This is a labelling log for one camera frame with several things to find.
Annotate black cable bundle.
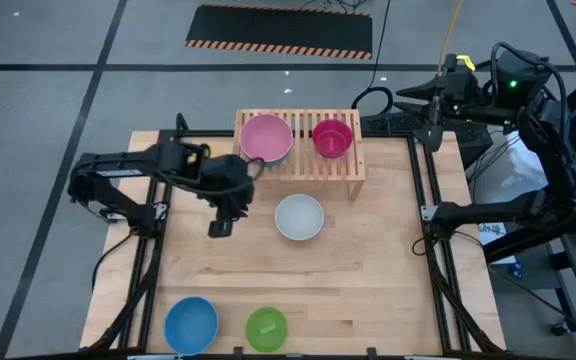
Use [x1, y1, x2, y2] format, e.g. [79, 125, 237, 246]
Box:
[300, 0, 372, 12]

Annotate wooden slatted shelf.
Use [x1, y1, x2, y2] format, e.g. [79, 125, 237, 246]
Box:
[231, 108, 368, 202]

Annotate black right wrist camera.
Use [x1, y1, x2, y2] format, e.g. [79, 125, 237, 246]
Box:
[441, 52, 478, 76]

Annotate large teal bowl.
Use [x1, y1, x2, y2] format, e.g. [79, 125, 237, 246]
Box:
[255, 152, 293, 168]

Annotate black desk support beam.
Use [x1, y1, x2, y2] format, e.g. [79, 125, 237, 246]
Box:
[482, 219, 576, 265]

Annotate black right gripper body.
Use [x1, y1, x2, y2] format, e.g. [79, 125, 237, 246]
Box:
[415, 68, 482, 153]

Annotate small red bowl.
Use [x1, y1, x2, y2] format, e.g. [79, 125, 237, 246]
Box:
[311, 118, 355, 160]

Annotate white paper sheet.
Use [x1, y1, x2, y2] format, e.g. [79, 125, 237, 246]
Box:
[476, 216, 508, 247]

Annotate large pink bowl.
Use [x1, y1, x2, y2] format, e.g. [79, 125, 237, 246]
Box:
[238, 113, 295, 164]

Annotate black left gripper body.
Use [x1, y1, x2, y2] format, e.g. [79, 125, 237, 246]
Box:
[200, 153, 258, 222]

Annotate black orange-striped floor mat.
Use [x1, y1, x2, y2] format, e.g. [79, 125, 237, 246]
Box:
[184, 3, 374, 62]

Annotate black aluminium table frame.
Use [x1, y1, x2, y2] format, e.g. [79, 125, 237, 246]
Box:
[80, 128, 509, 360]

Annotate small translucent green bowl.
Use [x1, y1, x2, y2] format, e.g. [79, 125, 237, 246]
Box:
[244, 305, 290, 354]

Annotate white plastic bag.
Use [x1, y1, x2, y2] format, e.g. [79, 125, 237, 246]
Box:
[497, 143, 540, 190]

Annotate large blue bowl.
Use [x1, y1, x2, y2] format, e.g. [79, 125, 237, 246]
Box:
[163, 295, 221, 358]

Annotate yellow cable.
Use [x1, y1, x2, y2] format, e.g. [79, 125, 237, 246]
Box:
[434, 0, 465, 71]

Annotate large white bowl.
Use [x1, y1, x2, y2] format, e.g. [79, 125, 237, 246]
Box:
[274, 193, 326, 242]

